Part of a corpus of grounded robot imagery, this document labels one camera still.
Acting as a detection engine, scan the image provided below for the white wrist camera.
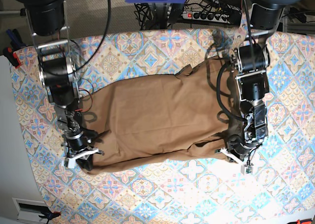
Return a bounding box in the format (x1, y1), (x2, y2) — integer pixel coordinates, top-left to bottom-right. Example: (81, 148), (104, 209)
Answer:
(215, 148), (253, 175)
(62, 146), (104, 169)

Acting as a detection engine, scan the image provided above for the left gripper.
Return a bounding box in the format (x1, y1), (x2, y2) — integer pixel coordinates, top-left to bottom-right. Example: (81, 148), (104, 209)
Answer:
(227, 134), (260, 160)

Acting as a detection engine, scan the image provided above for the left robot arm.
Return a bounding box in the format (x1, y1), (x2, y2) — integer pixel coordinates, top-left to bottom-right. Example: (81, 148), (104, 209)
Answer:
(216, 0), (300, 163)

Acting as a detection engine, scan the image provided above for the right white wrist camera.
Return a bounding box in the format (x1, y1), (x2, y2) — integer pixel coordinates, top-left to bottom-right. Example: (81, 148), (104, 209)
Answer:
(62, 146), (104, 169)

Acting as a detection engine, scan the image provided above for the white power strip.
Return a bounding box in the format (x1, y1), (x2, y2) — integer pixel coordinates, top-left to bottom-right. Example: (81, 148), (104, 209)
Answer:
(182, 11), (231, 24)

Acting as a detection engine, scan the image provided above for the orange black clamp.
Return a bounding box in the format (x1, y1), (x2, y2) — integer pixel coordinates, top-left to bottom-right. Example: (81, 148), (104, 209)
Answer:
(38, 211), (61, 223)

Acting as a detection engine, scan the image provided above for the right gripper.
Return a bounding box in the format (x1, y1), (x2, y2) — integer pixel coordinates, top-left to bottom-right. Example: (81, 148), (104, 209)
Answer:
(63, 130), (98, 171)

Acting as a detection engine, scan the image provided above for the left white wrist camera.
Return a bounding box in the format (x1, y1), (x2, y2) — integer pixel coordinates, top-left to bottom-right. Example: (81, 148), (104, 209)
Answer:
(215, 148), (253, 175)

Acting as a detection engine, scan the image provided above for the brown t-shirt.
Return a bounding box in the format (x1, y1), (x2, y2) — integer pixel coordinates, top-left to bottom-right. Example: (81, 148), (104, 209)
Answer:
(83, 59), (241, 175)

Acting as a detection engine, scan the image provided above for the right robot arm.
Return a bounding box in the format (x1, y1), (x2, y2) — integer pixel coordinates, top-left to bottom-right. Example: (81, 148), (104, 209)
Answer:
(16, 0), (101, 171)

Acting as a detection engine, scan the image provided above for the patterned tablecloth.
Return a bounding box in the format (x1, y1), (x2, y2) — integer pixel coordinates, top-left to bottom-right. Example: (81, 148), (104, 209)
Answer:
(10, 32), (315, 224)

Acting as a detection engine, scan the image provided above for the white floor vent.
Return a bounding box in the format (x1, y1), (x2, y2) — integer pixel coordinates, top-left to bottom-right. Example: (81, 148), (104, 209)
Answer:
(13, 198), (49, 224)

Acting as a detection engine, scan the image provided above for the blue handled clamp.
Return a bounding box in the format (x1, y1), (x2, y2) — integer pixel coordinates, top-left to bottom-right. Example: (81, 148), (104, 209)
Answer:
(6, 29), (27, 50)

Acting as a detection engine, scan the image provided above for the red black clamp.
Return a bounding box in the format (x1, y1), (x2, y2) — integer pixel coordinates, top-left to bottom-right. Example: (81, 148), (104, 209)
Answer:
(7, 47), (21, 68)

